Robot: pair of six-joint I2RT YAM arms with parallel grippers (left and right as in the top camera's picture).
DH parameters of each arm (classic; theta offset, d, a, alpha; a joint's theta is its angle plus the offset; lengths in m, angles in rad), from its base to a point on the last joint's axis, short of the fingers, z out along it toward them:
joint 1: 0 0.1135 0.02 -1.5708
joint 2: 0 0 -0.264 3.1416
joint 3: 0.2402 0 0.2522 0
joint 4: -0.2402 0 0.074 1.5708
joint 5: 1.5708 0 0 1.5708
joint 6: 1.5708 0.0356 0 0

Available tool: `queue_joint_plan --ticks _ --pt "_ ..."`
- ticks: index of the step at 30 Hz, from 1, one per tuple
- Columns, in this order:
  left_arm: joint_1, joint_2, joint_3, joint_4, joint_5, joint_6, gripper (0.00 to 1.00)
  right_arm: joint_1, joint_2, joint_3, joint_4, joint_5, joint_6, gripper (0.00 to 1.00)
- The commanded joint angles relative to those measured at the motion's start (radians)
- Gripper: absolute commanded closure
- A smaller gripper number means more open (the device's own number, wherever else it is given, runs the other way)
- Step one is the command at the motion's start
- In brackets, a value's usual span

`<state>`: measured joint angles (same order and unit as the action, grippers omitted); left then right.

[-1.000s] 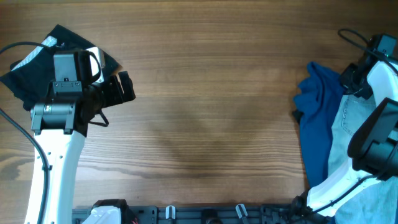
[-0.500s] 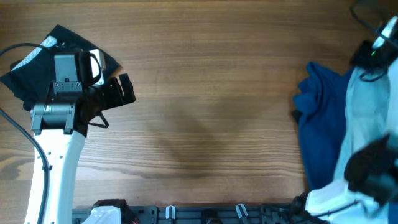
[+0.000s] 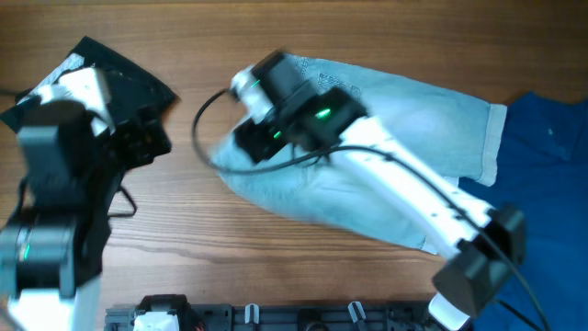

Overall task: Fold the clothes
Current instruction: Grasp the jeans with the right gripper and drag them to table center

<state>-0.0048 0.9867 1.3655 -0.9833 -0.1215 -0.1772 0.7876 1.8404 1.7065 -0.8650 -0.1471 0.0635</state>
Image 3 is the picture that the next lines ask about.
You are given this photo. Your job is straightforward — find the folded black garment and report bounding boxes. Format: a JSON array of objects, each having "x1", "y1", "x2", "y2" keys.
[{"x1": 1, "y1": 37, "x2": 176, "y2": 139}]

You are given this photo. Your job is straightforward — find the right white rail clip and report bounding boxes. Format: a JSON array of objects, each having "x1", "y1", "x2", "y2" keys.
[{"x1": 347, "y1": 301, "x2": 368, "y2": 331}]

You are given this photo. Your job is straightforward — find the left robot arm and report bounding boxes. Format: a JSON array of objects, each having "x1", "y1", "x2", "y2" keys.
[{"x1": 1, "y1": 99, "x2": 171, "y2": 330}]

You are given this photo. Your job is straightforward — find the dark blue t-shirt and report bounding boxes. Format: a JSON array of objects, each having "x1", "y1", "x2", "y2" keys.
[{"x1": 459, "y1": 93, "x2": 587, "y2": 330}]

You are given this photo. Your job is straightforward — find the white rail clip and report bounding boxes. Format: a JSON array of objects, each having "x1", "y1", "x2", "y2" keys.
[
  {"x1": 347, "y1": 301, "x2": 368, "y2": 331},
  {"x1": 243, "y1": 303, "x2": 260, "y2": 325}
]

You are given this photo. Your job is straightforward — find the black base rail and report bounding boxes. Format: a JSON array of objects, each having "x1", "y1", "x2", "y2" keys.
[{"x1": 104, "y1": 294, "x2": 440, "y2": 331}]

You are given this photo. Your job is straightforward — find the light blue denim shorts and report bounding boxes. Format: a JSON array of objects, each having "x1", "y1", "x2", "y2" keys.
[{"x1": 221, "y1": 54, "x2": 507, "y2": 253}]

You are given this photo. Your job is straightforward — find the right black cable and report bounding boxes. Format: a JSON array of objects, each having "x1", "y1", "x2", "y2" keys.
[{"x1": 191, "y1": 87, "x2": 552, "y2": 331}]

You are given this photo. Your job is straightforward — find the left white rail clip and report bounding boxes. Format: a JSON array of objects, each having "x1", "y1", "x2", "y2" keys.
[{"x1": 243, "y1": 303, "x2": 260, "y2": 325}]

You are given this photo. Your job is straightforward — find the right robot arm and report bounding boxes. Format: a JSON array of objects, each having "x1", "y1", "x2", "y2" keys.
[{"x1": 231, "y1": 83, "x2": 526, "y2": 330}]

